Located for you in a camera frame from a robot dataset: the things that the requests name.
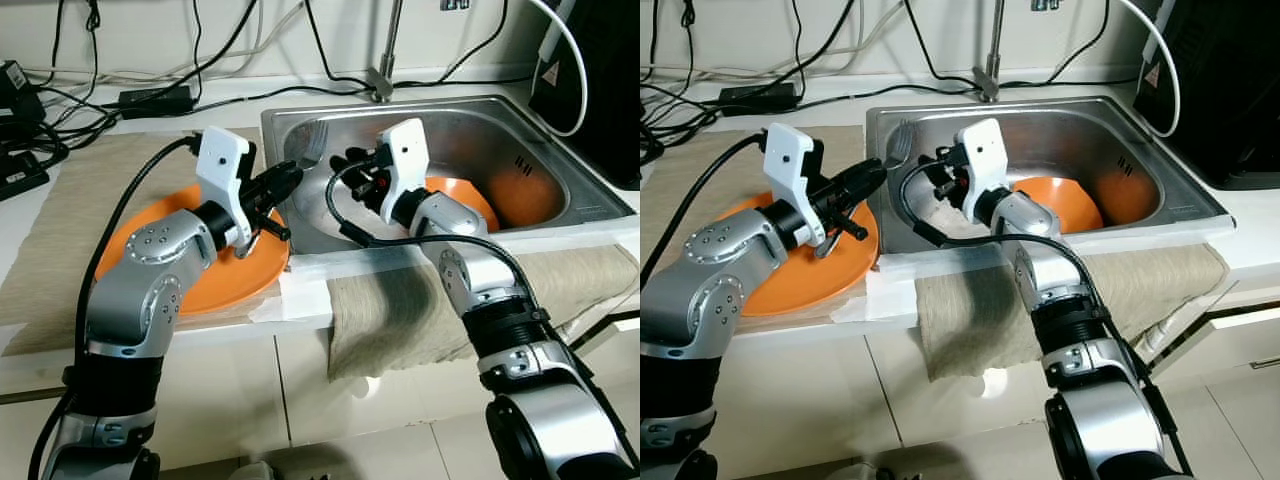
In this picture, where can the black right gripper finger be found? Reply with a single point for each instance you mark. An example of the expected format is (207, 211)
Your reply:
(930, 160)
(345, 160)

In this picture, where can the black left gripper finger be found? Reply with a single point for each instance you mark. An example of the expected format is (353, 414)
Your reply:
(850, 230)
(863, 177)
(285, 178)
(275, 232)

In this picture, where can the silver metal fork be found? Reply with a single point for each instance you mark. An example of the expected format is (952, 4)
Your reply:
(898, 142)
(310, 145)

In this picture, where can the orange plastic bowl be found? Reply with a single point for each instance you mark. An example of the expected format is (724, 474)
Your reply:
(1060, 205)
(475, 205)

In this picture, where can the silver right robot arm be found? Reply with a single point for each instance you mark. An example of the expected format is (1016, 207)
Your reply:
(500, 300)
(1065, 300)

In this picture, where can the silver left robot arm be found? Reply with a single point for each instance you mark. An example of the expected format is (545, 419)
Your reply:
(700, 290)
(140, 280)

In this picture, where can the orange plastic plate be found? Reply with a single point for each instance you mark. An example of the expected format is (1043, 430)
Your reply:
(830, 275)
(235, 280)

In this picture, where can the metal faucet pipe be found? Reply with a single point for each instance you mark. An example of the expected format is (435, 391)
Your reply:
(380, 88)
(987, 88)

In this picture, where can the black power adapter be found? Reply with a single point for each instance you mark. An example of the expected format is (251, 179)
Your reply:
(758, 96)
(155, 100)

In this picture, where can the beige counter mat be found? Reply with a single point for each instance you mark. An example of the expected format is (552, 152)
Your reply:
(700, 170)
(80, 190)

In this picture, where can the stainless steel sink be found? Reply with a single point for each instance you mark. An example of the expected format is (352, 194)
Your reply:
(500, 130)
(1080, 130)

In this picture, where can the beige hanging towel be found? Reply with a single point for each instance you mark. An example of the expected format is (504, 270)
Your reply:
(400, 320)
(980, 320)

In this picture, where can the metal tap valve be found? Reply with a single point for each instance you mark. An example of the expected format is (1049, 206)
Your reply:
(1046, 4)
(455, 4)

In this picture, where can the black appliance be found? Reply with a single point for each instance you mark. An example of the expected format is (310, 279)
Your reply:
(1225, 90)
(600, 90)

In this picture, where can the black power strip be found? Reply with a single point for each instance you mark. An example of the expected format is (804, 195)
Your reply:
(20, 178)

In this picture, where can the white drawer front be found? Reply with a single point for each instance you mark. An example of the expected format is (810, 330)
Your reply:
(1230, 335)
(610, 320)

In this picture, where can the black charger box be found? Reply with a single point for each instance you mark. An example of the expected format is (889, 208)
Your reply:
(18, 90)

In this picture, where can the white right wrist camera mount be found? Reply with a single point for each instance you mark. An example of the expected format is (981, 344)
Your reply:
(985, 155)
(408, 155)

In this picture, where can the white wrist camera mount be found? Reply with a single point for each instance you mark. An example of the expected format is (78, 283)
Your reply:
(408, 155)
(790, 165)
(225, 170)
(985, 155)

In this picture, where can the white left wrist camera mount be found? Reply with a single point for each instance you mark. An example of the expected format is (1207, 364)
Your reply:
(225, 170)
(790, 165)

